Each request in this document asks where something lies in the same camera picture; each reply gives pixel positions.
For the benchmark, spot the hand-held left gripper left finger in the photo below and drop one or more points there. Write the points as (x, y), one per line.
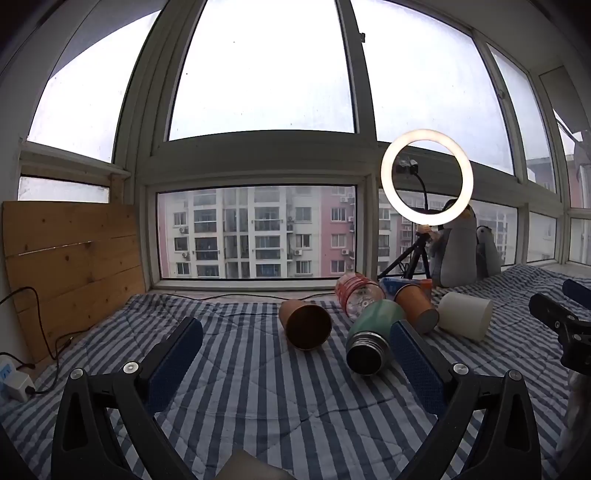
(178, 360)

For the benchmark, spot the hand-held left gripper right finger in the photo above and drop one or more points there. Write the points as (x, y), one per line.
(415, 364)

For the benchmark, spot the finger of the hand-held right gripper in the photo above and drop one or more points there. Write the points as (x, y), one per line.
(549, 309)
(577, 290)

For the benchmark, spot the brown paper cup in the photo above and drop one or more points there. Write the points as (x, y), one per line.
(300, 323)

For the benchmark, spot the orange paper cup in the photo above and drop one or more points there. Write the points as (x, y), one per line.
(415, 304)

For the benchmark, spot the white cup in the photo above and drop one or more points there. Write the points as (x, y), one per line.
(464, 316)

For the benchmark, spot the green steel thermos bottle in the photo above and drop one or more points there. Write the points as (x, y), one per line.
(374, 323)

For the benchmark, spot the small grey penguin plush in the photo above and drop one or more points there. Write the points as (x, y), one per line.
(487, 256)

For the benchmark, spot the blue packet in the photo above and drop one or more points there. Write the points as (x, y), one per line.
(392, 285)

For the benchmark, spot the blue striped blanket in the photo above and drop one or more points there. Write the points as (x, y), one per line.
(258, 383)

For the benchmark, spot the clear plastic bottle red label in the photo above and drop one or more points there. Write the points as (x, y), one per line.
(355, 290)

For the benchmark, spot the large grey penguin plush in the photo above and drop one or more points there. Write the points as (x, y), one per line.
(457, 249)

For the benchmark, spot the black tripod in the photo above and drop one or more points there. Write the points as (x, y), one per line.
(421, 240)

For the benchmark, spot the wooden board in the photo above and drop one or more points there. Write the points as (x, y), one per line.
(69, 258)

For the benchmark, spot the apartment building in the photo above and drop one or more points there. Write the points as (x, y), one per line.
(258, 230)

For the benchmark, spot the white power strip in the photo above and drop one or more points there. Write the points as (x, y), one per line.
(14, 381)

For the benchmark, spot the black gooseneck phone holder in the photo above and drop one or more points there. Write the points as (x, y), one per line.
(406, 167)

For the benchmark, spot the white window frame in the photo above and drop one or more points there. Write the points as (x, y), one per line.
(364, 115)

